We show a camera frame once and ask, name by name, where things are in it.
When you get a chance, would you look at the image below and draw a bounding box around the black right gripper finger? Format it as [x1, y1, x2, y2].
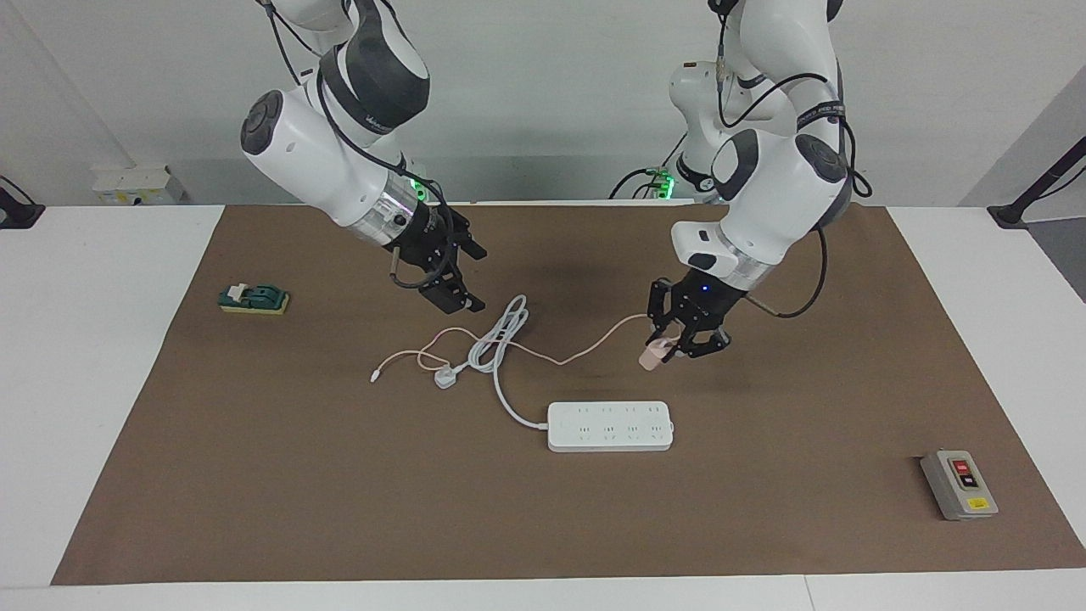
[445, 210, 489, 261]
[422, 267, 486, 315]

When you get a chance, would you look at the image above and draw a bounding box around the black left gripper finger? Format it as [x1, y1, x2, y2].
[647, 278, 675, 340]
[675, 327, 731, 362]

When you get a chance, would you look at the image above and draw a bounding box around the pink charger adapter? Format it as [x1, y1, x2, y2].
[638, 337, 678, 373]

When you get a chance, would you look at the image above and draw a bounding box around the pink charging cable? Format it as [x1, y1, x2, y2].
[370, 312, 671, 384]

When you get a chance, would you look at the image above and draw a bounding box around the white power strip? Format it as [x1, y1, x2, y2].
[546, 401, 676, 453]

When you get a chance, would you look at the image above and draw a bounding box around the brown table mat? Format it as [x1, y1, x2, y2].
[51, 204, 1086, 586]

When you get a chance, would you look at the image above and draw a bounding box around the black stand foot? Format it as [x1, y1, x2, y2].
[0, 174, 45, 230]
[988, 136, 1086, 230]

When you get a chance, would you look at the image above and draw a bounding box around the white power strip cord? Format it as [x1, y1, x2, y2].
[434, 294, 551, 429]

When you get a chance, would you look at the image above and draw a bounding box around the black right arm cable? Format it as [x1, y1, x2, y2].
[259, 0, 451, 289]

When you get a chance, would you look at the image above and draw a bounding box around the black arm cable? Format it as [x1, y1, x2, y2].
[259, 0, 451, 289]
[713, 0, 873, 319]

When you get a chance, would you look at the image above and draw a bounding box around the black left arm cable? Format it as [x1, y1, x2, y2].
[713, 0, 873, 319]

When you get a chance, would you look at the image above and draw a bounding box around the black base cable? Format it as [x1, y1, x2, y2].
[607, 132, 688, 200]

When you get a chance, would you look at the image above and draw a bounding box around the green knife switch block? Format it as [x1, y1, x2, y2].
[219, 283, 291, 317]

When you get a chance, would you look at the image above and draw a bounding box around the white wall socket box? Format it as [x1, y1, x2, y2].
[92, 165, 188, 206]

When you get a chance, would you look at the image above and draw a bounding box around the grey on-off switch box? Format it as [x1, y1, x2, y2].
[920, 449, 999, 521]

